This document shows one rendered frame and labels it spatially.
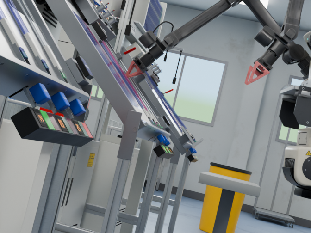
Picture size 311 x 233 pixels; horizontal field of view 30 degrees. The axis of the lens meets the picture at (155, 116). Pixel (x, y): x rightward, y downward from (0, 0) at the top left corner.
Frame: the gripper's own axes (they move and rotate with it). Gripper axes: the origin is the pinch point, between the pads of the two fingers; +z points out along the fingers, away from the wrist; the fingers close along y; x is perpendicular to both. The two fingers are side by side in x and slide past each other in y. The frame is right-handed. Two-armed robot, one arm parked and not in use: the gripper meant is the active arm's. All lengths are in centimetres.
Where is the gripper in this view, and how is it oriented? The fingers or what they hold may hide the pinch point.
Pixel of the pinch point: (127, 75)
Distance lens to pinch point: 268.9
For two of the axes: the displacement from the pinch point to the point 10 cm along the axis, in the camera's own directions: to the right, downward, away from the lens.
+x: 6.2, 7.7, -1.5
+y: -1.5, -0.7, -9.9
